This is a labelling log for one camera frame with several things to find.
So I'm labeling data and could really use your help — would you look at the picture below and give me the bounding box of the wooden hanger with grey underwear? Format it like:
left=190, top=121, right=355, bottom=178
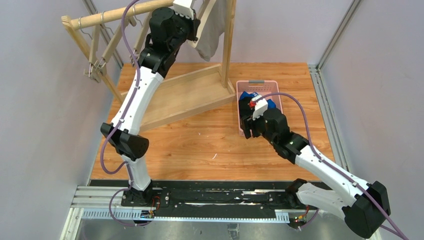
left=188, top=0, right=220, bottom=48

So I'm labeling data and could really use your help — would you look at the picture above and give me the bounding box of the wooden clip hanger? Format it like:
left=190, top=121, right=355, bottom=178
left=94, top=24, right=123, bottom=73

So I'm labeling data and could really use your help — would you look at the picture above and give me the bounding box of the blue white underwear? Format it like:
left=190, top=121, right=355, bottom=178
left=238, top=91, right=277, bottom=109

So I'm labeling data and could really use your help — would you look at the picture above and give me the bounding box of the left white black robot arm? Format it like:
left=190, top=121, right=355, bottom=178
left=100, top=4, right=201, bottom=206

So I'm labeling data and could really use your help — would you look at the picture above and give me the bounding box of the grey underwear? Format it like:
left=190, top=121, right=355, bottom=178
left=192, top=0, right=227, bottom=62

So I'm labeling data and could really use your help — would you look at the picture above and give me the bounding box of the empty wooden hanger left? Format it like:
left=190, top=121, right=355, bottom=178
left=78, top=17, right=101, bottom=83

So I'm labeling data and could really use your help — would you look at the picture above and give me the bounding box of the pink plastic basket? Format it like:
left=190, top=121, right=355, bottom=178
left=236, top=80, right=283, bottom=137

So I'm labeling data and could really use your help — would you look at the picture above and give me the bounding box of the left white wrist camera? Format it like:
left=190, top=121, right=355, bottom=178
left=172, top=0, right=195, bottom=20

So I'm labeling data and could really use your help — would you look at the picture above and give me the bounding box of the aluminium frame post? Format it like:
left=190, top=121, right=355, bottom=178
left=308, top=0, right=362, bottom=171
left=82, top=0, right=124, bottom=69

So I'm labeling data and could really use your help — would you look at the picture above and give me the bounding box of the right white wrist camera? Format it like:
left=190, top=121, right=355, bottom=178
left=249, top=95, right=268, bottom=121

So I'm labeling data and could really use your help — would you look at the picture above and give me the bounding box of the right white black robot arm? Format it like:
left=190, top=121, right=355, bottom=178
left=239, top=108, right=391, bottom=239

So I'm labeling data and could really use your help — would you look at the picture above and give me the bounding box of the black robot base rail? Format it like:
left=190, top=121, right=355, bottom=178
left=89, top=179, right=330, bottom=220

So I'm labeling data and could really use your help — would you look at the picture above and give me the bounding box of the black underwear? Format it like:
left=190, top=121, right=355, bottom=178
left=238, top=100, right=254, bottom=120

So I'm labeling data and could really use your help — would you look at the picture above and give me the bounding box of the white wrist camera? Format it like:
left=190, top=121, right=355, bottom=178
left=172, top=0, right=195, bottom=20
left=249, top=95, right=268, bottom=121

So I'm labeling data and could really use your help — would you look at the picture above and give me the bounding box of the wooden clothes rack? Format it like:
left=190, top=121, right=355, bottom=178
left=61, top=0, right=236, bottom=132

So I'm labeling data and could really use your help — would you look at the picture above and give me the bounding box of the aluminium frame post left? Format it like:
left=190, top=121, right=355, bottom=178
left=82, top=0, right=124, bottom=69

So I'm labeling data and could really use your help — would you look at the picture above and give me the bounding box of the aluminium frame post right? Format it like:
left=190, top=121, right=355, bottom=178
left=308, top=0, right=362, bottom=171

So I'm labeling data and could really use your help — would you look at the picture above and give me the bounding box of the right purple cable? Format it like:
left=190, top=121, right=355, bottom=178
left=261, top=92, right=410, bottom=240

